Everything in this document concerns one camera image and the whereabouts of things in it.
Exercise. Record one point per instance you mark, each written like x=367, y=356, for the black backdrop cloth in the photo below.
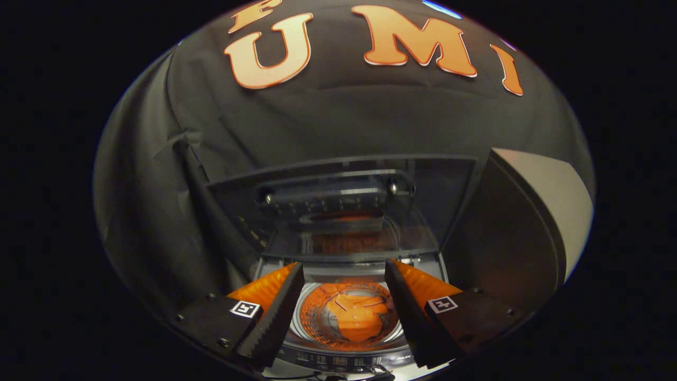
x=344, y=116

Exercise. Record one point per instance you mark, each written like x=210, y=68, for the yellow polo shirt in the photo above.
x=357, y=320

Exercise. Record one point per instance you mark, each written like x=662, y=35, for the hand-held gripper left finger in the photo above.
x=280, y=317

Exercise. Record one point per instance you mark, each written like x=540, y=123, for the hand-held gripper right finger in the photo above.
x=407, y=317

